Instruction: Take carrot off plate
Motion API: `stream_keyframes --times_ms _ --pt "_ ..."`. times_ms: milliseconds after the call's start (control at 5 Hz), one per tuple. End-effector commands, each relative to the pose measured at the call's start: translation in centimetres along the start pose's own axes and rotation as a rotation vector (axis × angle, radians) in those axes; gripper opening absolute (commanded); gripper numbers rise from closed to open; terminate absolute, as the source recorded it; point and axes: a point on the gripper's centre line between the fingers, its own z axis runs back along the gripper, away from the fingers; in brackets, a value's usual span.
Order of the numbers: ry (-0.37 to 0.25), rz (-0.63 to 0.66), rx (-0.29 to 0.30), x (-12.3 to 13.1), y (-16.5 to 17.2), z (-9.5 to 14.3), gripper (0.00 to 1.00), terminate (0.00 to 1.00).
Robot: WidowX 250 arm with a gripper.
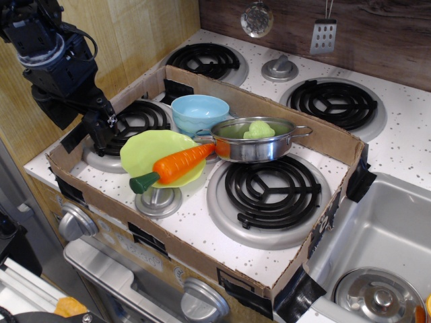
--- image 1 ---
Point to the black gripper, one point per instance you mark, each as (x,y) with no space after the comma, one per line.
(63,85)

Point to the orange toy carrot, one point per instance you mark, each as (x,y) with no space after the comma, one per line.
(173,167)

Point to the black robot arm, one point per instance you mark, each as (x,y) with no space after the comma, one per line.
(31,26)

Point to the light green plastic plate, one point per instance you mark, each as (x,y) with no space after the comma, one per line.
(141,151)

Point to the front left black burner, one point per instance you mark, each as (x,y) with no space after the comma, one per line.
(140,116)

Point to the black burner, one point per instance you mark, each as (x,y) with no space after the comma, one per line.
(344,103)
(268,206)
(215,61)
(140,116)

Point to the light blue plastic bowl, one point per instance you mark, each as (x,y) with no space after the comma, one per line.
(198,112)

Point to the silver stovetop knob front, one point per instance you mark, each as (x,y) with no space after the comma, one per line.
(159,203)

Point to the silver stovetop knob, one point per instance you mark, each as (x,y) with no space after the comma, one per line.
(159,203)
(279,70)

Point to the left silver oven knob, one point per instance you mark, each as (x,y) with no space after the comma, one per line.
(75,223)

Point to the silver oven knob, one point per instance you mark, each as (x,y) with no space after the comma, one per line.
(75,223)
(202,303)

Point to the back left black burner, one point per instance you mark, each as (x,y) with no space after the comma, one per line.
(215,61)

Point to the small stainless steel pot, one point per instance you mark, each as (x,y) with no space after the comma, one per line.
(231,146)

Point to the light green toy vegetable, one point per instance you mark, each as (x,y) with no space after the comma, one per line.
(258,130)

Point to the brown cardboard fence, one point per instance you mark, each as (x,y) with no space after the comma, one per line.
(188,241)

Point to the orange object bottom left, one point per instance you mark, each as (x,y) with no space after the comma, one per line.
(68,306)

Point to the hanging silver skimmer ladle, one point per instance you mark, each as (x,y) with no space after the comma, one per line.
(257,19)

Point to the silver stovetop knob back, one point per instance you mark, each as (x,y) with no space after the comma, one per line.
(279,70)

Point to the front right black burner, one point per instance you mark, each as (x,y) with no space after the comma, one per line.
(268,206)

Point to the right silver oven knob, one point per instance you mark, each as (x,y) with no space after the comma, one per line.
(202,303)

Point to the hanging silver slotted spatula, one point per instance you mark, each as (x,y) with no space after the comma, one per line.
(324,33)

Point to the back right black burner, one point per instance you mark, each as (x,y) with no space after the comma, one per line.
(344,103)

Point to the stainless steel sink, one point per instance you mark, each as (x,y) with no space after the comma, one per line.
(389,228)

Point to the silver pot lid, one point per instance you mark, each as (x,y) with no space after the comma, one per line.
(379,296)

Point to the silver oven door handle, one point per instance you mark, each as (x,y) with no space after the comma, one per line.
(128,292)

